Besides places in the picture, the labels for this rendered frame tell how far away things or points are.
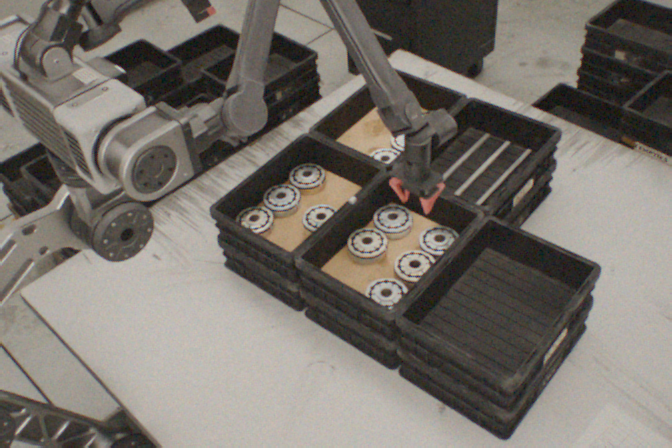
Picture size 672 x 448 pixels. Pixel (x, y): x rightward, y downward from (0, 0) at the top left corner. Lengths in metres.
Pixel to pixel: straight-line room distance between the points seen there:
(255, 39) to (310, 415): 0.88
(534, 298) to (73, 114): 1.12
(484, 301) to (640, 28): 1.95
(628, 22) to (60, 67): 2.63
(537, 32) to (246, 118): 3.19
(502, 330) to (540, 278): 0.19
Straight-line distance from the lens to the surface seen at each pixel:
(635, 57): 3.30
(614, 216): 2.31
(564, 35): 4.42
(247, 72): 1.43
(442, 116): 1.67
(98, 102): 1.39
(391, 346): 1.80
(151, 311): 2.12
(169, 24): 4.80
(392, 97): 1.58
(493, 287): 1.90
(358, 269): 1.93
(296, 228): 2.05
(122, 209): 1.66
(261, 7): 1.49
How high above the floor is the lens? 2.27
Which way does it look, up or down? 43 degrees down
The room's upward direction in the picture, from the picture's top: 7 degrees counter-clockwise
